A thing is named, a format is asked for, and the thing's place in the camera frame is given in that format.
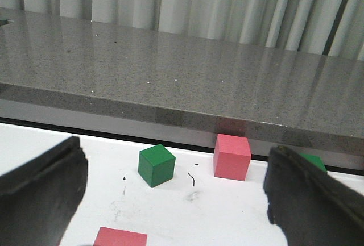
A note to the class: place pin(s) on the green cube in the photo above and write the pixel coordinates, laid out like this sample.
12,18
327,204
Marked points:
156,165
315,160

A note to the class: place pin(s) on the near pink cube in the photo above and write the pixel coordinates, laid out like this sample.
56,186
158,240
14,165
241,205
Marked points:
114,237

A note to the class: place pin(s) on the left green cube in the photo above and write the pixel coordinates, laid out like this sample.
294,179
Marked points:
156,165

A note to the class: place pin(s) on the pink cube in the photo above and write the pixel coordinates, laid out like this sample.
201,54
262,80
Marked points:
114,237
232,156

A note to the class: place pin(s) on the right green cube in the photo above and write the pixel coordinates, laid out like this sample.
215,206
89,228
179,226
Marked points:
315,160

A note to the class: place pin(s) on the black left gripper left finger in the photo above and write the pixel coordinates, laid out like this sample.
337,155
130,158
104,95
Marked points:
39,198

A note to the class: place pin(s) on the grey stone counter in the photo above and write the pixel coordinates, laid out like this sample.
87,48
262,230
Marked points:
126,81

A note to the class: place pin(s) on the far pink cube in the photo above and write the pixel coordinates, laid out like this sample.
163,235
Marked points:
232,156

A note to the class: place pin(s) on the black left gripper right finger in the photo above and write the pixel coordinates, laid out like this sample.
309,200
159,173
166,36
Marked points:
308,205

